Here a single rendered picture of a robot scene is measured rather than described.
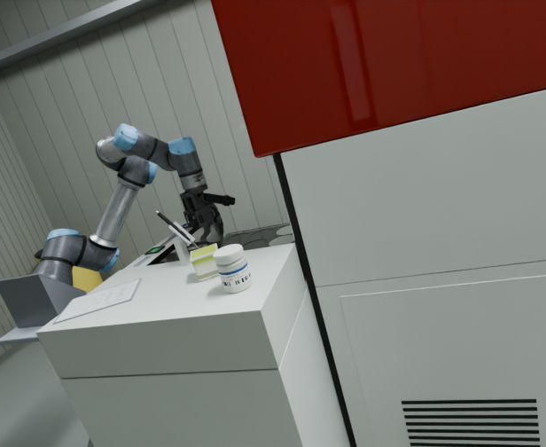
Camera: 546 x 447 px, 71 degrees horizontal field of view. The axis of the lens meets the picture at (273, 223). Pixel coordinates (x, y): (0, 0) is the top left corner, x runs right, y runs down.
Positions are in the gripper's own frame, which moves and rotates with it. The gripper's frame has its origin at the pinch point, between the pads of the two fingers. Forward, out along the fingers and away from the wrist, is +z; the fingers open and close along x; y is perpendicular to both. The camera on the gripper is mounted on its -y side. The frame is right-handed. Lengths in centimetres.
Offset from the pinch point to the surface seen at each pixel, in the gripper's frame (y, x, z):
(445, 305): -24, 60, 25
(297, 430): 24, 45, 32
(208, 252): 16.0, 19.2, -6.1
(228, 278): 21.2, 33.0, -3.4
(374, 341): -14, 42, 35
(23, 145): -29, -332, -66
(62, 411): 51, -144, 97
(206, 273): 18.5, 18.8, -1.2
